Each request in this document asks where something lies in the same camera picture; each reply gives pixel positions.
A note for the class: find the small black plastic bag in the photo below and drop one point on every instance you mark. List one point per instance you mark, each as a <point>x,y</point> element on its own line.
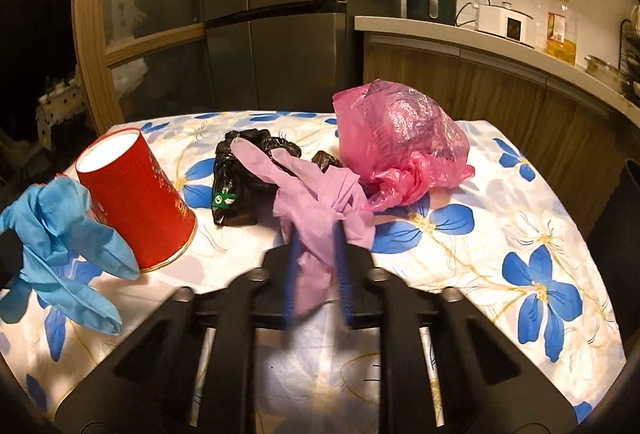
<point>245,178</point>

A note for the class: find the white rice cooker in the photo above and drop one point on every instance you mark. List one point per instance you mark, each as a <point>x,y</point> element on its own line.
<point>505,22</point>

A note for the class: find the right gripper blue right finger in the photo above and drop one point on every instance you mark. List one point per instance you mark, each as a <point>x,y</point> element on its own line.
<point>352,267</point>

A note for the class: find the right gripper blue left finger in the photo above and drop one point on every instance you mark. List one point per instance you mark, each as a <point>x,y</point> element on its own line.
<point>281,264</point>

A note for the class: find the red paper cup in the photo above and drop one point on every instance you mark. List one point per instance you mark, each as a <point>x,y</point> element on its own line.
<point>131,193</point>

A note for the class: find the blue rubber glove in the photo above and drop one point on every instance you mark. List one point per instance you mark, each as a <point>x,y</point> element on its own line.
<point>52,222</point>

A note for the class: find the polka dot covered table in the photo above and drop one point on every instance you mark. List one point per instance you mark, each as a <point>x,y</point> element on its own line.
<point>66,100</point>

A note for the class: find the wooden lower cabinets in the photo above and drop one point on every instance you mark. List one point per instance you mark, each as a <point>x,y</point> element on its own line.
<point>578,143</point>

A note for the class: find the black round trash bin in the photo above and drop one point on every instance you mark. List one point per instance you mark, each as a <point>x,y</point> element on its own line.
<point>614,246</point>

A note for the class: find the black dish rack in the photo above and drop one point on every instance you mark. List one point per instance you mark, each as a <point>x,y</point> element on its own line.
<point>629,62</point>

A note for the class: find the steel pot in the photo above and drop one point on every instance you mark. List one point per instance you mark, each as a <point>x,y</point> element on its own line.
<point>605,73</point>

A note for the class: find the grey steel refrigerator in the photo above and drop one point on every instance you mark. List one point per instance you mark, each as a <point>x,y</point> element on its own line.
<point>285,9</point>

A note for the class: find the purple rubber glove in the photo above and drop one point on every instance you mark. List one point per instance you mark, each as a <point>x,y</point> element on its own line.
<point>316,271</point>

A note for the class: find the pink plastic bag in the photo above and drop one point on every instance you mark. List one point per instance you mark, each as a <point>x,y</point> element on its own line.
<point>400,143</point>

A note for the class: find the floral white blue tablecloth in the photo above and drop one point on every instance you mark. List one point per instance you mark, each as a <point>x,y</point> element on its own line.
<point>503,239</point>

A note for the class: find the white kitchen countertop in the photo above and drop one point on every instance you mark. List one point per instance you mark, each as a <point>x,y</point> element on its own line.
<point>453,37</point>

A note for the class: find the wooden glass sliding door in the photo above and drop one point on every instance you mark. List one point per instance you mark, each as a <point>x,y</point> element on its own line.
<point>141,59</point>

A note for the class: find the cooking oil bottle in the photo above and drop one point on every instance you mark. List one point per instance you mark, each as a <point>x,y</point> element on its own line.
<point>561,31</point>

